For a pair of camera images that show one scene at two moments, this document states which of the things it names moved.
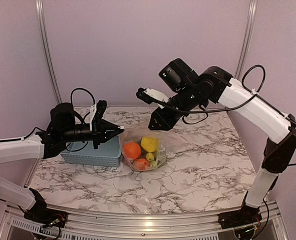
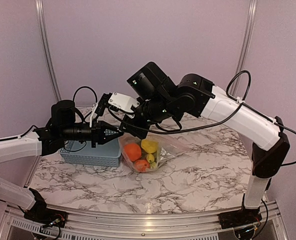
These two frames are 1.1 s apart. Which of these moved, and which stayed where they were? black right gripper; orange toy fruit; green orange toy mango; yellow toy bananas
Moved: black right gripper
Stayed: green orange toy mango; yellow toy bananas; orange toy fruit
